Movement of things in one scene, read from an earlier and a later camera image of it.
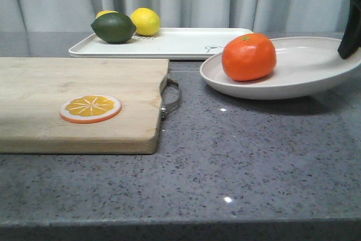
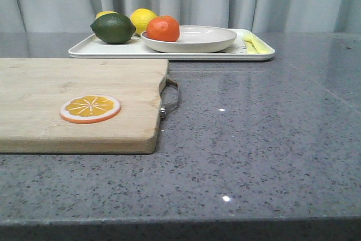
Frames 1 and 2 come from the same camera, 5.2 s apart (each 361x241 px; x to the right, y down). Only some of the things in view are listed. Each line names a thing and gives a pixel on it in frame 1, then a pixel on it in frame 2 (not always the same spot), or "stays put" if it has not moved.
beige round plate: (305, 67) -> (194, 39)
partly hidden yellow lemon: (106, 12) stays put
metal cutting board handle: (164, 106) stays put
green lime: (114, 27) stays put
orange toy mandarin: (249, 57) -> (163, 27)
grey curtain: (269, 1) stays put
